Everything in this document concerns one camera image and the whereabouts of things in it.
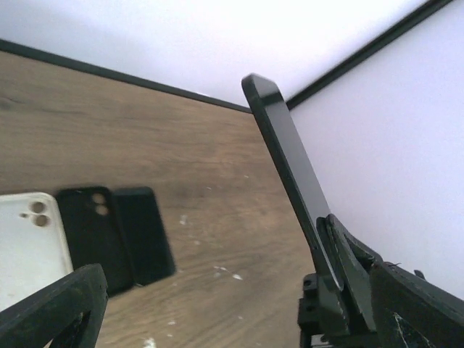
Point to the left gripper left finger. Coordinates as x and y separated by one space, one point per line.
66 313

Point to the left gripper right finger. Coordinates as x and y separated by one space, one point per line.
355 299

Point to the black phone case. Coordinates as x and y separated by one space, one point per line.
94 235

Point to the black phone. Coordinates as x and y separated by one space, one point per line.
296 172
145 235

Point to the black enclosure frame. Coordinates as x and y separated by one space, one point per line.
205 48

